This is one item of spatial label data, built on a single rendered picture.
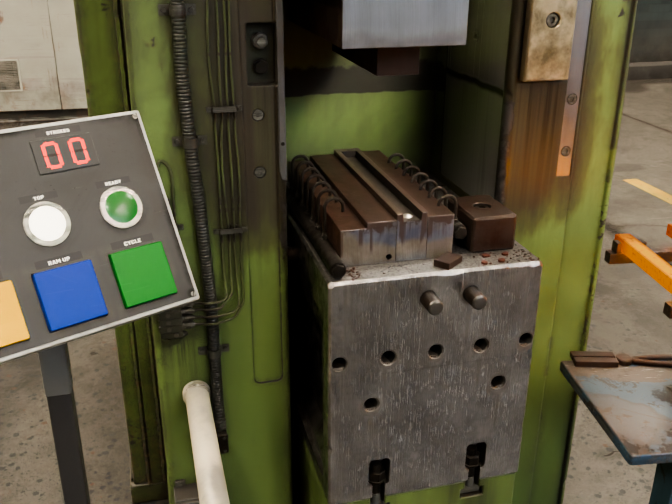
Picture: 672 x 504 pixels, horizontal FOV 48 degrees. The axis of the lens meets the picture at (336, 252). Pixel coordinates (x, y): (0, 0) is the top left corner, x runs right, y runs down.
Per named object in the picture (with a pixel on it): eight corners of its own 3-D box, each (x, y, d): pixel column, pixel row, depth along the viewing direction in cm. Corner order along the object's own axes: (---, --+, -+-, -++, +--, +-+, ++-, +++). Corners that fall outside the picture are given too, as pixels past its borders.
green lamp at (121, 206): (141, 224, 102) (137, 193, 100) (104, 227, 101) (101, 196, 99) (140, 216, 105) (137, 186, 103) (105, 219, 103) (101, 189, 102)
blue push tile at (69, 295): (109, 313, 97) (91, 258, 98) (51, 331, 93) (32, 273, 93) (105, 315, 99) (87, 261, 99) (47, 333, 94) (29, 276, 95)
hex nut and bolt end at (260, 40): (271, 76, 126) (270, 33, 123) (254, 77, 125) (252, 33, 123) (268, 73, 128) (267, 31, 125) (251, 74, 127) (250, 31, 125)
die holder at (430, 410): (518, 472, 147) (544, 261, 129) (328, 506, 138) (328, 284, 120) (417, 335, 197) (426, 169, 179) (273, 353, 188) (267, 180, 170)
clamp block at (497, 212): (515, 249, 134) (519, 214, 132) (471, 253, 132) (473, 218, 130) (486, 225, 145) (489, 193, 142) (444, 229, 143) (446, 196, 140)
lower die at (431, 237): (451, 255, 131) (455, 209, 128) (340, 267, 127) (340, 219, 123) (378, 183, 169) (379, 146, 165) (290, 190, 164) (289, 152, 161)
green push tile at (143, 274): (178, 292, 103) (161, 239, 104) (127, 308, 99) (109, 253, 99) (173, 294, 105) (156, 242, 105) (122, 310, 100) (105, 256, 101)
